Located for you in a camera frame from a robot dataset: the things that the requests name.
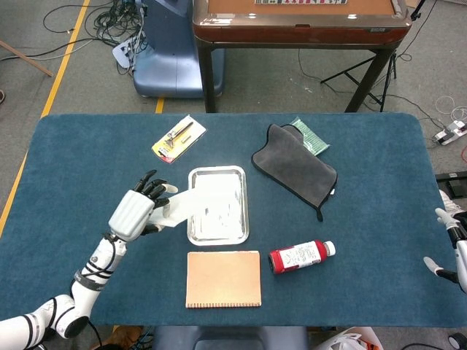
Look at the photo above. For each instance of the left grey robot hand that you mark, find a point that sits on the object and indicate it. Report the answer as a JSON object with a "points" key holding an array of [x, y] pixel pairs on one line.
{"points": [[131, 215]]}

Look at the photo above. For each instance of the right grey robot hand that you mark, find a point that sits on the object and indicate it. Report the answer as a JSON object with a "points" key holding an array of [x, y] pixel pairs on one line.
{"points": [[461, 255]]}

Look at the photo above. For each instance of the stainless steel tray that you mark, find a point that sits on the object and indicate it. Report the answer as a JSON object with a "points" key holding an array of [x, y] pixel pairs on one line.
{"points": [[235, 180]]}

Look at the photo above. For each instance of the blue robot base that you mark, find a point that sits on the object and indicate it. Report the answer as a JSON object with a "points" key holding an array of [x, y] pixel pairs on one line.
{"points": [[168, 65]]}

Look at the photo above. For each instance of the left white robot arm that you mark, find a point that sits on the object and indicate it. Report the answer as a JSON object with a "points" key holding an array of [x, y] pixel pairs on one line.
{"points": [[84, 291]]}

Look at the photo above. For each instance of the black floor pedal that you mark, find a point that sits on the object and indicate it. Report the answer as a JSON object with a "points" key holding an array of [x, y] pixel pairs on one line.
{"points": [[454, 184]]}

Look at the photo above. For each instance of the razor in yellow blister pack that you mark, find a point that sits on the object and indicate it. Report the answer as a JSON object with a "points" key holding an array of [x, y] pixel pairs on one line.
{"points": [[178, 140]]}

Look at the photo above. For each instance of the blue felt table cover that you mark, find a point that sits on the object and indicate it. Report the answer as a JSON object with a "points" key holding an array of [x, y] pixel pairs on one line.
{"points": [[365, 218]]}

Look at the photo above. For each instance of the tan spiral notebook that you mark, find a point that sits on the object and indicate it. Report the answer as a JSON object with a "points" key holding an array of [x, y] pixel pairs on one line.
{"points": [[223, 279]]}

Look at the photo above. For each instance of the white plastic bag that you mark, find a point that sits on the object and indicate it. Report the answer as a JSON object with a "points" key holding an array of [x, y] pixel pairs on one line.
{"points": [[346, 341]]}

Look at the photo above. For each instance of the dark blue robot torso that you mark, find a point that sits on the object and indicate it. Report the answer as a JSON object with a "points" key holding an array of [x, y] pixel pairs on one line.
{"points": [[230, 339]]}

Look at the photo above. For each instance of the white power strip with plugs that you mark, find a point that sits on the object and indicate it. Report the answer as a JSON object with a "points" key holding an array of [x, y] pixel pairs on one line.
{"points": [[122, 53]]}

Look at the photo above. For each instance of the red juice bottle white cap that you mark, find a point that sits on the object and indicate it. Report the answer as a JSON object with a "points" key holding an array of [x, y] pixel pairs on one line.
{"points": [[295, 257]]}

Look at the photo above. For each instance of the grey microfiber cloth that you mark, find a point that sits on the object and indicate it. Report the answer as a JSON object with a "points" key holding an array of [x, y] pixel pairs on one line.
{"points": [[292, 164]]}

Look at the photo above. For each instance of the green striped packet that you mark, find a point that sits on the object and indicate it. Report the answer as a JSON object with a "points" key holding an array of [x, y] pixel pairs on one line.
{"points": [[314, 140]]}

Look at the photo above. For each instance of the wooden pole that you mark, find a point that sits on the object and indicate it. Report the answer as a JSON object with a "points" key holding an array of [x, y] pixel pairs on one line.
{"points": [[25, 58]]}

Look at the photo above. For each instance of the brown mahjong table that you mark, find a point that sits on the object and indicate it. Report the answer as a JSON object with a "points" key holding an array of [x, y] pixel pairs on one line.
{"points": [[299, 33]]}

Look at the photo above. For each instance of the mahjong tile row with faces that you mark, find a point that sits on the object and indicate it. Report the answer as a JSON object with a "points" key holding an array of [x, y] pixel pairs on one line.
{"points": [[299, 1]]}

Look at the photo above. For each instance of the white power strip with red switch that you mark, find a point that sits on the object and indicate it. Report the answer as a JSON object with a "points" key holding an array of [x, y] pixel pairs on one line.
{"points": [[450, 133]]}

